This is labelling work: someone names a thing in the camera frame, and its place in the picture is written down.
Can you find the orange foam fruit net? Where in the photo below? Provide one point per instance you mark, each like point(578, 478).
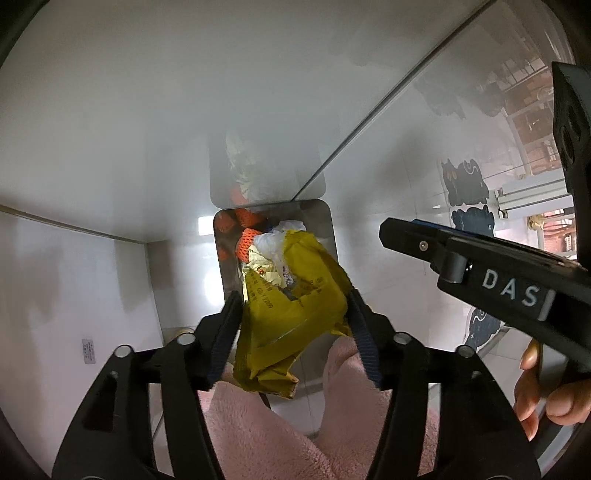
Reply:
point(248, 244)

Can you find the person's right hand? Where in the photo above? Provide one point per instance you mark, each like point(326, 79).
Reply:
point(568, 401)

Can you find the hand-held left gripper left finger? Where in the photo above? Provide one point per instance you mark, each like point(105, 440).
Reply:
point(226, 334)

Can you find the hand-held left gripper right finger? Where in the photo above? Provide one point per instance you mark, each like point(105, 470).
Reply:
point(367, 348)

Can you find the mustard yellow printed wrapper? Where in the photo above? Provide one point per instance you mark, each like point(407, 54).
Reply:
point(286, 323)

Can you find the white sliding door frame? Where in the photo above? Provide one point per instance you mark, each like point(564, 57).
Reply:
point(531, 196)

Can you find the dark blue cat floor sticker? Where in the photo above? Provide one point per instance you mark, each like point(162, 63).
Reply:
point(482, 330)
point(475, 222)

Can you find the pink fleece pants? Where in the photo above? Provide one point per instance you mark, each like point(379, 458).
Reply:
point(258, 429)

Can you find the steel trash bin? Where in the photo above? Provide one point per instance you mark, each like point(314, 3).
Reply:
point(319, 221)

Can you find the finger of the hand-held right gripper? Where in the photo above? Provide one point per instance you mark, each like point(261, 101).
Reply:
point(411, 240)
point(570, 138)

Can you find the pale yellow printed wrapper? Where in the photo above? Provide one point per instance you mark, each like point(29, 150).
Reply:
point(263, 270)

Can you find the black cat floor sticker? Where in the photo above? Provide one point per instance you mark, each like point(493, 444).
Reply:
point(464, 182)

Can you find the small grey label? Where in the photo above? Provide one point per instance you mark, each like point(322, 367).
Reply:
point(88, 350)

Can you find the white plastic bag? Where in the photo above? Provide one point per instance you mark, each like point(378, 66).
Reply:
point(272, 242)

